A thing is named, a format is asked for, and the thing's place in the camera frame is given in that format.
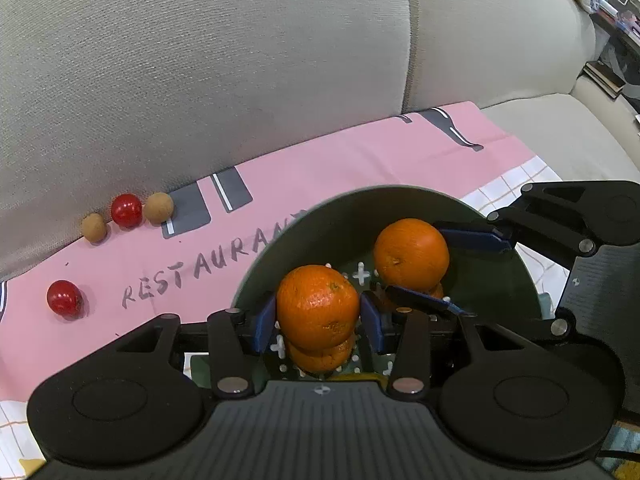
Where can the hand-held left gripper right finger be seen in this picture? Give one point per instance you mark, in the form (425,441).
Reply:
(372,325)

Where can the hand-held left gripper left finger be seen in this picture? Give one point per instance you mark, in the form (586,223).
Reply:
(265,325)

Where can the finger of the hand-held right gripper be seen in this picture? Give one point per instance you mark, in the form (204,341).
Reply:
(425,301)
(470,240)

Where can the green colander bowl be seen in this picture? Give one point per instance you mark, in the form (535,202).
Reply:
(345,220)

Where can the brown longan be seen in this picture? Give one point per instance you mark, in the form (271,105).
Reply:
(159,207)
(94,227)

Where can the red cherry tomato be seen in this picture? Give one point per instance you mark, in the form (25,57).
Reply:
(63,298)
(126,210)

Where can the pink checked printed cloth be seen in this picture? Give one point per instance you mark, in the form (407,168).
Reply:
(325,160)

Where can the stack of books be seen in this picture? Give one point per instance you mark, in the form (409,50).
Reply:
(607,77)

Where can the beige sofa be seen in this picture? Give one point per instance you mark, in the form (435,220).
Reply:
(200,85)

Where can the cluttered shelf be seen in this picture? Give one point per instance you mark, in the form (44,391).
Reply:
(625,15)

